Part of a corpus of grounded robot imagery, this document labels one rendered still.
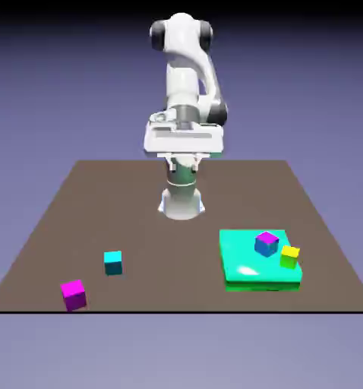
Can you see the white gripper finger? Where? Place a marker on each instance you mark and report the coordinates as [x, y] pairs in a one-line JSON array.
[[195, 163], [171, 163]]

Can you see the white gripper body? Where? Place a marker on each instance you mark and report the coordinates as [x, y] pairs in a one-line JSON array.
[[183, 141]]

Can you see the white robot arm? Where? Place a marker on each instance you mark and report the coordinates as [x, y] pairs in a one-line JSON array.
[[181, 60]]

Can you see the small blue cube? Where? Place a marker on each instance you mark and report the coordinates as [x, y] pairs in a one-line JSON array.
[[266, 244]]

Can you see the small cyan cube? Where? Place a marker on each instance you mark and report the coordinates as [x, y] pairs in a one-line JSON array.
[[113, 262]]

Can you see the small yellow cube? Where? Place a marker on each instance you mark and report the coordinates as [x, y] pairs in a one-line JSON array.
[[289, 256]]

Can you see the small magenta cube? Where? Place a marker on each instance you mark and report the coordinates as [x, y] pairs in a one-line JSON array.
[[73, 294]]

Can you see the large turquoise box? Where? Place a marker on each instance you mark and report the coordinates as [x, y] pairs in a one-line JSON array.
[[254, 267]]

